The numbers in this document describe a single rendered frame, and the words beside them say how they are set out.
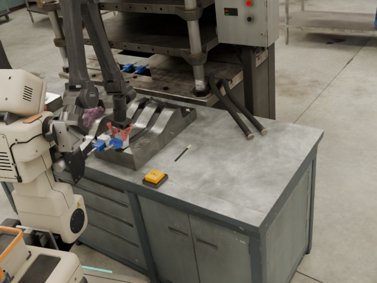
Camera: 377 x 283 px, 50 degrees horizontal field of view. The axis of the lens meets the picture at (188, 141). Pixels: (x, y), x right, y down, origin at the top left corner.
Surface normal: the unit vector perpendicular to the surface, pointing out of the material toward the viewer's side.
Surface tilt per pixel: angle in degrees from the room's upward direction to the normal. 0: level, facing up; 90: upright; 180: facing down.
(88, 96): 85
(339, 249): 0
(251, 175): 0
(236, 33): 90
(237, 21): 90
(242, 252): 90
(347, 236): 0
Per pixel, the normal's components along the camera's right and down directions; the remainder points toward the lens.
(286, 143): -0.13, -0.83
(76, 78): -0.40, 0.21
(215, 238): -0.55, 0.51
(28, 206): -0.31, 0.43
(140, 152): 0.82, 0.21
